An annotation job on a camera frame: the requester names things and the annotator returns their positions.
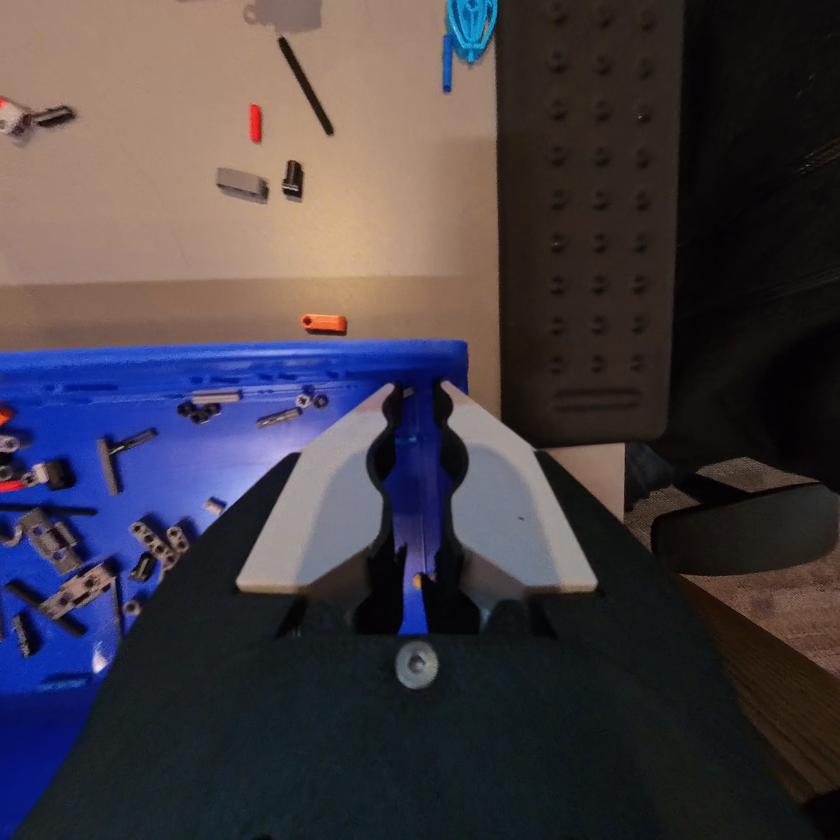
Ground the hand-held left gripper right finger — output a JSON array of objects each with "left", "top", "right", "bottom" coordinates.
[{"left": 433, "top": 379, "right": 599, "bottom": 623}]

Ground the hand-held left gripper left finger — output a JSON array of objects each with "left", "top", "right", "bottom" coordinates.
[{"left": 235, "top": 382, "right": 404, "bottom": 627}]

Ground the blue storage bin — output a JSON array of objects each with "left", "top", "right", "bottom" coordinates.
[{"left": 0, "top": 339, "right": 471, "bottom": 840}]

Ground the pile of small toy parts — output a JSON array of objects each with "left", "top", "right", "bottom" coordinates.
[{"left": 0, "top": 403, "right": 194, "bottom": 660}]

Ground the black chair armrest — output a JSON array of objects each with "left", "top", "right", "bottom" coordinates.
[{"left": 650, "top": 482, "right": 840, "bottom": 578}]

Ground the black perforated mat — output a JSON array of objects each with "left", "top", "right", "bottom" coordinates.
[{"left": 495, "top": 0, "right": 685, "bottom": 448}]

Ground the short grey toy beam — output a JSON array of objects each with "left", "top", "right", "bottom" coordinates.
[{"left": 215, "top": 166, "right": 270, "bottom": 204}]

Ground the small black white red connector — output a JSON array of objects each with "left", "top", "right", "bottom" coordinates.
[{"left": 0, "top": 97, "right": 76, "bottom": 139}]

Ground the light blue toy frame piece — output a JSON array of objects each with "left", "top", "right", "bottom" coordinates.
[{"left": 445, "top": 0, "right": 500, "bottom": 64}]

